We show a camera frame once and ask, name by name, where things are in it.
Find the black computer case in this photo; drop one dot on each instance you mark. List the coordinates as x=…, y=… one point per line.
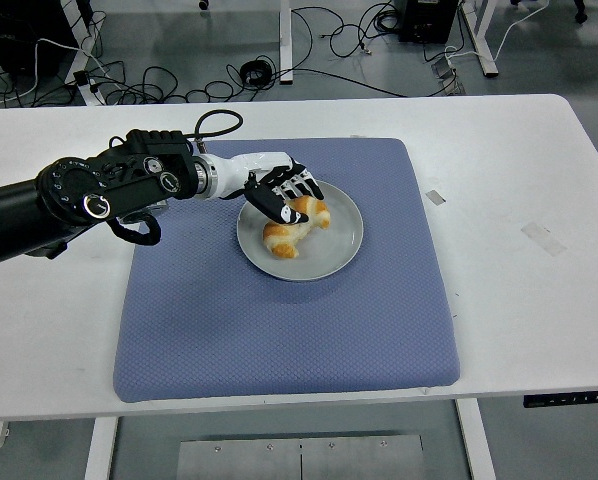
x=429, y=20

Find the grey round plate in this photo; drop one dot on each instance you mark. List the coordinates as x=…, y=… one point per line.
x=329, y=250

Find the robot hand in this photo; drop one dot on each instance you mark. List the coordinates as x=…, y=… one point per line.
x=244, y=172

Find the white desk leg with foot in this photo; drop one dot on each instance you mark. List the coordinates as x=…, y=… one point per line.
x=483, y=40

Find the blue quilted mat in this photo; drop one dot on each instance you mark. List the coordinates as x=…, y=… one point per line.
x=279, y=340

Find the croissant bread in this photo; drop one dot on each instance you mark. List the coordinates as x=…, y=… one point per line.
x=284, y=240

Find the black table control panel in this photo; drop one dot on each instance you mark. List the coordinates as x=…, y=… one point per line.
x=569, y=399

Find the small black power adapter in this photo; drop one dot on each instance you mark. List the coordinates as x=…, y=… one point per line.
x=81, y=78

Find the black chair caster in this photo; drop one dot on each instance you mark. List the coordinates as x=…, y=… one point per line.
x=204, y=4
x=580, y=15

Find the white table leg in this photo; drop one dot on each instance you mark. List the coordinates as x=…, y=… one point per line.
x=100, y=450
x=476, y=445

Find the small grey tape piece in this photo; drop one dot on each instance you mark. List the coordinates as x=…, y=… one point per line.
x=435, y=197

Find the large clear tape piece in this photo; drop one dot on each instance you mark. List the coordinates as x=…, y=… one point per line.
x=543, y=238

